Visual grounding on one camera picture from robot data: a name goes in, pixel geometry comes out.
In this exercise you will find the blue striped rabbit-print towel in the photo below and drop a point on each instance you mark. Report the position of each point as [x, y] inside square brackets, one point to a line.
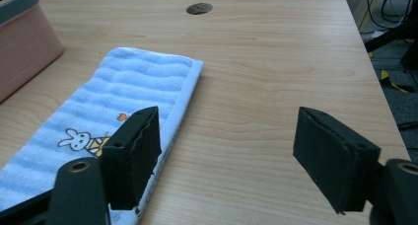
[108, 119]

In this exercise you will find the yellow floor tape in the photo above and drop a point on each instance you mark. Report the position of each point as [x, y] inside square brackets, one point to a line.
[391, 82]

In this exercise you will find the pink storage box grey rim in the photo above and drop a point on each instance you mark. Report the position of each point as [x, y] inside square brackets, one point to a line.
[23, 47]

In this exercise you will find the black stand leg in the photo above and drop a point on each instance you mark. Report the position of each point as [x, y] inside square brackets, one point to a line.
[389, 36]

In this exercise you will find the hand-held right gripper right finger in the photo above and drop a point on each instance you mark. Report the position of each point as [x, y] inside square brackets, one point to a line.
[335, 156]

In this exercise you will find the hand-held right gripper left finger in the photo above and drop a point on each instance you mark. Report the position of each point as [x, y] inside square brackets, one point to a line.
[131, 156]

